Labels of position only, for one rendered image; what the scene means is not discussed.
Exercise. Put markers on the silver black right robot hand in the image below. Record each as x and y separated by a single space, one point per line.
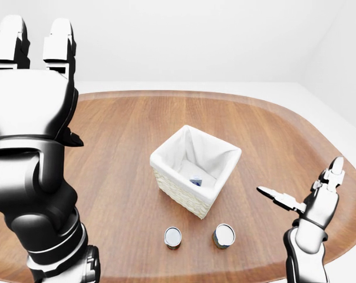
321 203

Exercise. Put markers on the tin with silver lid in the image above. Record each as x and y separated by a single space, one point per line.
172 237
224 235

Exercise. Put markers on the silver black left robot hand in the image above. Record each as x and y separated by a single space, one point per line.
24 100

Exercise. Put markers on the small blue white box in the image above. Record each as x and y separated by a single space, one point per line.
196 180

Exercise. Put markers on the white lined wicker basket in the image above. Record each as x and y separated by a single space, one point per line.
192 171

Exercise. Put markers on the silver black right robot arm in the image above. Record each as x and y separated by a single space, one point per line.
306 253

